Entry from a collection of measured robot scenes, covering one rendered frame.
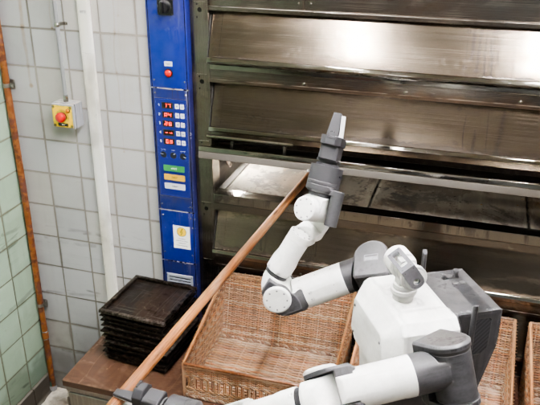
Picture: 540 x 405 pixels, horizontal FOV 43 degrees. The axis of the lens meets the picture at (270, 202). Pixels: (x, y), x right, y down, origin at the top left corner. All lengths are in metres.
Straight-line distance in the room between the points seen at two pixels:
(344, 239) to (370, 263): 0.85
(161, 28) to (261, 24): 0.37
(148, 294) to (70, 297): 0.62
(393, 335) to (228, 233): 1.32
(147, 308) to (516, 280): 1.38
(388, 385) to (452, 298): 0.33
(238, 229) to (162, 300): 0.41
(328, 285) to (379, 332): 0.29
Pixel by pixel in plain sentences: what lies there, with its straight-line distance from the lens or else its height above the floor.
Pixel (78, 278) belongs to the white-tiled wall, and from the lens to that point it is 3.26.
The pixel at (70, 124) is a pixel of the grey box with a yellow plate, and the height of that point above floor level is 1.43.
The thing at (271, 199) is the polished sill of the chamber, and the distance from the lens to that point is 2.69.
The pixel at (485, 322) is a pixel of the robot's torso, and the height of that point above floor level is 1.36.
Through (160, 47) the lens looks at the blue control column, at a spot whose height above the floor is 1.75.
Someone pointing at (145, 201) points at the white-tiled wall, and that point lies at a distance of 2.89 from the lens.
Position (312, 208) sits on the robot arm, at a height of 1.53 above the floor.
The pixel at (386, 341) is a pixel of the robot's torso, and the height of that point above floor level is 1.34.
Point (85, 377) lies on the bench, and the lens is 2.80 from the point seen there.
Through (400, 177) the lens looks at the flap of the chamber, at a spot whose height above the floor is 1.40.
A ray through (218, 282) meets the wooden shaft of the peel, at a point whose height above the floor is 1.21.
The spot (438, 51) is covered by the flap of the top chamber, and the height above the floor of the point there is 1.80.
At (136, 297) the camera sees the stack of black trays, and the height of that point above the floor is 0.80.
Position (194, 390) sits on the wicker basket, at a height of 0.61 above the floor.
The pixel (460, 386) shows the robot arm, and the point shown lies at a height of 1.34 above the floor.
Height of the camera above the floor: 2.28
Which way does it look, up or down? 24 degrees down
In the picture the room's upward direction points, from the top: straight up
